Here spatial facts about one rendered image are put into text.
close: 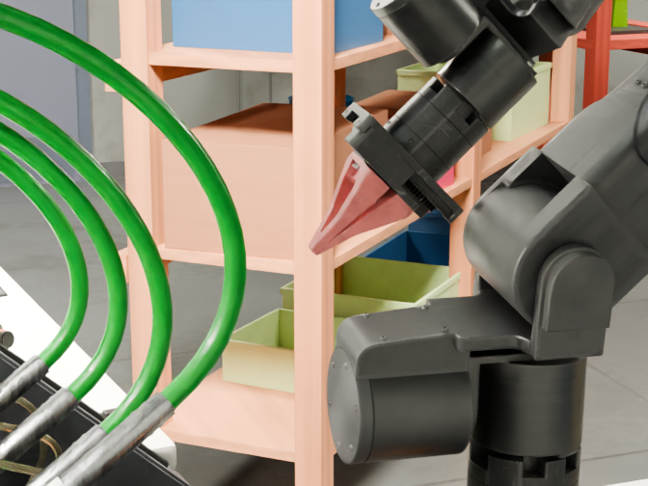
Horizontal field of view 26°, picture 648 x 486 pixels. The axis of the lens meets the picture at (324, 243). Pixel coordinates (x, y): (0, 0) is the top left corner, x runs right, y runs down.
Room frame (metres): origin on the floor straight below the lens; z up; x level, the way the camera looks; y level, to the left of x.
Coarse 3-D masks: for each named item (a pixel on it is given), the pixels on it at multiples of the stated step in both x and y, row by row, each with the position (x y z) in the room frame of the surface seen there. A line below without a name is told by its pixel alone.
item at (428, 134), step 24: (432, 96) 1.00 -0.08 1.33; (456, 96) 0.99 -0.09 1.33; (360, 120) 0.98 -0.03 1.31; (408, 120) 1.00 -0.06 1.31; (432, 120) 0.99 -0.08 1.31; (456, 120) 0.99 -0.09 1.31; (408, 144) 0.99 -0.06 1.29; (432, 144) 0.99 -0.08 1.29; (456, 144) 0.99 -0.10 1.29; (432, 168) 0.99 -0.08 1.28; (432, 192) 0.99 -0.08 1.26; (456, 216) 0.99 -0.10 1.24
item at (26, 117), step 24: (0, 96) 0.85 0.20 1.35; (24, 120) 0.86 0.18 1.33; (48, 120) 0.87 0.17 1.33; (48, 144) 0.87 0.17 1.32; (72, 144) 0.87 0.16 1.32; (96, 168) 0.88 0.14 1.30; (120, 192) 0.89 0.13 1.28; (120, 216) 0.89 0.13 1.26; (144, 240) 0.89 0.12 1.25; (144, 264) 0.89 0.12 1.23; (168, 288) 0.90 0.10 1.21; (168, 312) 0.90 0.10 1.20; (168, 336) 0.90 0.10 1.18; (144, 384) 0.89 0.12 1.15; (120, 408) 0.89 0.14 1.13; (96, 432) 0.88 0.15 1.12; (72, 456) 0.87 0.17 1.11; (48, 480) 0.86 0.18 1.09
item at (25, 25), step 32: (32, 32) 0.78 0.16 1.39; (64, 32) 0.79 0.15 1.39; (96, 64) 0.80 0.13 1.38; (128, 96) 0.81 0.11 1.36; (160, 128) 0.82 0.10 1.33; (192, 160) 0.82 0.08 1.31; (224, 192) 0.83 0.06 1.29; (224, 224) 0.83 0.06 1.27; (224, 256) 0.84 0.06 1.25; (224, 288) 0.83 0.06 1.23; (224, 320) 0.83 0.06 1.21; (192, 384) 0.82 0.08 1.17
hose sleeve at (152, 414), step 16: (160, 400) 0.81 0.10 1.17; (128, 416) 0.81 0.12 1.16; (144, 416) 0.81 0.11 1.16; (160, 416) 0.81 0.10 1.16; (112, 432) 0.80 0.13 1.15; (128, 432) 0.80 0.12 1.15; (144, 432) 0.80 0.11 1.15; (96, 448) 0.80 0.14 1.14; (112, 448) 0.79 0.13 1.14; (128, 448) 0.80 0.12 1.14; (80, 464) 0.79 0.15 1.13; (96, 464) 0.79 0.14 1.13; (112, 464) 0.79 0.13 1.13; (64, 480) 0.79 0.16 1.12; (80, 480) 0.78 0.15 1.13; (96, 480) 0.79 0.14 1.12
